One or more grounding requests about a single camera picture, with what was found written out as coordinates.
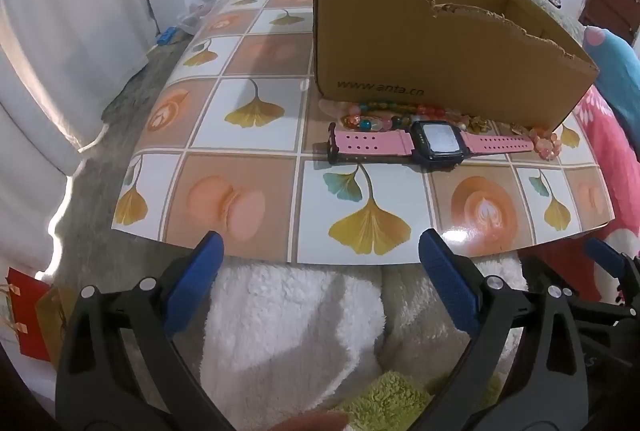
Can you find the white fluffy cloth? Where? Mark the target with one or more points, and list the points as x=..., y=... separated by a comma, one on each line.
x=280, y=311

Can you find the grey-green blanket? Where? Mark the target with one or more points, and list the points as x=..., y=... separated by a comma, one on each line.
x=560, y=11

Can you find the teal pillow with pink dot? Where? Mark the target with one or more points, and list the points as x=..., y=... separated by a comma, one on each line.
x=620, y=71

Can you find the person's left hand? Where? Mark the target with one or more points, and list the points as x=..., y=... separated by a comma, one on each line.
x=310, y=423

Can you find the green fluffy cloth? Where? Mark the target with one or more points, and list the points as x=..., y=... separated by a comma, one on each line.
x=390, y=396

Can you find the torn brown cardboard box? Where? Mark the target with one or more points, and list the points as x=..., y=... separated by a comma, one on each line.
x=400, y=41

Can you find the clear plastic bag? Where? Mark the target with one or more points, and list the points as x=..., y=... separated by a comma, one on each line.
x=197, y=13

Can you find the pink floral blanket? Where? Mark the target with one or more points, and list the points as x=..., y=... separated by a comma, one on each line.
x=615, y=161

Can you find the leaf and tile print table mat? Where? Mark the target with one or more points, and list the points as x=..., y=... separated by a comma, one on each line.
x=250, y=71

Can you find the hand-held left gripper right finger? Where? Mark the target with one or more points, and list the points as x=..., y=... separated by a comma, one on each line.
x=447, y=278

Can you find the red paper bag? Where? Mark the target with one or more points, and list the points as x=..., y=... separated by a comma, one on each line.
x=27, y=311

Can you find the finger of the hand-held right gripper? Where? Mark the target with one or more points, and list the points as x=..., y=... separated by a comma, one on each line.
x=602, y=253

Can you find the gold paper bag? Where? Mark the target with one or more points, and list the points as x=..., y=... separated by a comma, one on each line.
x=50, y=321

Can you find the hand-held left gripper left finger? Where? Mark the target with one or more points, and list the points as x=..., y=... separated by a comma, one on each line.
x=197, y=278

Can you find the white curtain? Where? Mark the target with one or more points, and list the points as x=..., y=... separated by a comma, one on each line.
x=75, y=36

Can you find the small blue object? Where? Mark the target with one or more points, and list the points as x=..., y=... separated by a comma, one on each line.
x=167, y=36

